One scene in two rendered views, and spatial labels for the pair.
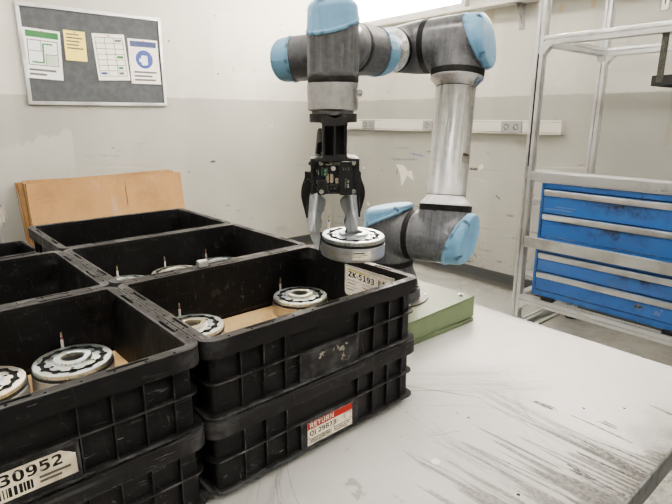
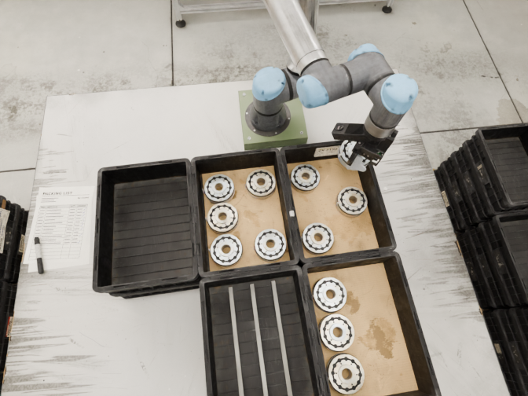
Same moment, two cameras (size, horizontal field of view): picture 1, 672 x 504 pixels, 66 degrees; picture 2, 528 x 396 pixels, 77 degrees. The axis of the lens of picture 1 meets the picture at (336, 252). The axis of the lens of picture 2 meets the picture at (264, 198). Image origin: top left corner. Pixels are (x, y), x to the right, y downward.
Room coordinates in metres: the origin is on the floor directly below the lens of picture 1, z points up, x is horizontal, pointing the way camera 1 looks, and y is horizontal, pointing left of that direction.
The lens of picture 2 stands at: (0.78, 0.58, 1.91)
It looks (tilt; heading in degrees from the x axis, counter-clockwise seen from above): 68 degrees down; 301
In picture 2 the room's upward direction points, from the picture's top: 3 degrees clockwise
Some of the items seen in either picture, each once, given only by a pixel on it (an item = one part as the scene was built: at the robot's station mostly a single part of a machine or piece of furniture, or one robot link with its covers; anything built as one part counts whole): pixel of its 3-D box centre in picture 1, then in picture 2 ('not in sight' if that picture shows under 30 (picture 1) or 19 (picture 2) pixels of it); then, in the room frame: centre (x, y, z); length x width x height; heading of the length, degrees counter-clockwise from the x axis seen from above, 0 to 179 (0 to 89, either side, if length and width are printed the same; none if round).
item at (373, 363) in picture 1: (274, 374); not in sight; (0.80, 0.11, 0.76); 0.40 x 0.30 x 0.12; 132
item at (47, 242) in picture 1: (132, 229); (145, 221); (1.25, 0.50, 0.92); 0.40 x 0.30 x 0.02; 132
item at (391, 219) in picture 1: (391, 230); (269, 89); (1.20, -0.13, 0.92); 0.13 x 0.12 x 0.14; 56
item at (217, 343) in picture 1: (271, 287); (334, 196); (0.80, 0.11, 0.92); 0.40 x 0.30 x 0.02; 132
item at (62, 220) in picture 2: not in sight; (60, 225); (1.60, 0.68, 0.70); 0.33 x 0.23 x 0.01; 130
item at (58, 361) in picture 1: (72, 357); (330, 294); (0.66, 0.37, 0.86); 0.05 x 0.05 x 0.01
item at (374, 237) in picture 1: (353, 236); (356, 151); (0.82, -0.03, 1.00); 0.10 x 0.10 x 0.01
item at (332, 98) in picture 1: (334, 99); (381, 121); (0.80, 0.00, 1.21); 0.08 x 0.08 x 0.05
